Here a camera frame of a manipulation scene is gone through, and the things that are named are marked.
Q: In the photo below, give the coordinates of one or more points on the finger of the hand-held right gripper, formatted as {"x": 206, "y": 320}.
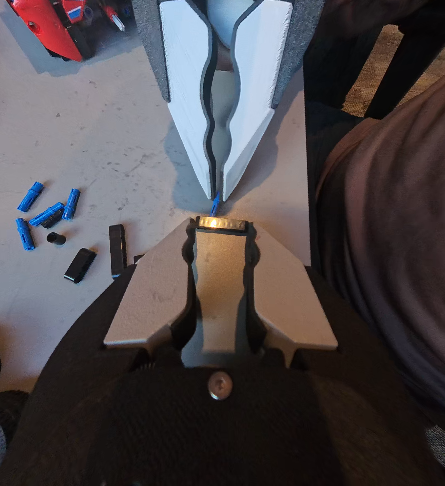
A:
{"x": 184, "y": 76}
{"x": 260, "y": 68}

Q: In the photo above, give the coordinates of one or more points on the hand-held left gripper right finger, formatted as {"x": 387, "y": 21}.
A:
{"x": 290, "y": 303}

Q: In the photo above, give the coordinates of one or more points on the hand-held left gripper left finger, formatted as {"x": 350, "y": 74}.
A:
{"x": 154, "y": 300}

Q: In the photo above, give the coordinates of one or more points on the long black toy beam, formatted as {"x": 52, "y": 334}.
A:
{"x": 116, "y": 252}
{"x": 221, "y": 224}

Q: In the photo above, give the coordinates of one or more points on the small black toy brick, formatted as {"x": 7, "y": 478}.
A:
{"x": 80, "y": 265}

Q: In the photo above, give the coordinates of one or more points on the blue toy connector pin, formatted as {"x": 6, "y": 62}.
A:
{"x": 47, "y": 213}
{"x": 24, "y": 233}
{"x": 30, "y": 196}
{"x": 71, "y": 204}
{"x": 215, "y": 203}

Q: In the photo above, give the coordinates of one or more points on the black toy bush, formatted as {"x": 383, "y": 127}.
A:
{"x": 56, "y": 238}

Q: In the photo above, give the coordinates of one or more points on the black toy connector pin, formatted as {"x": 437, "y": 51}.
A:
{"x": 53, "y": 221}

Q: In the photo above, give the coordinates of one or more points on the grey desk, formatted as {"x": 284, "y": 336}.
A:
{"x": 93, "y": 114}

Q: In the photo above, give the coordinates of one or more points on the red black toy car model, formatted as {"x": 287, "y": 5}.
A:
{"x": 47, "y": 26}

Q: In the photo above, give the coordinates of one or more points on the black chair frame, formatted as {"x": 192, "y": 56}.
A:
{"x": 393, "y": 76}

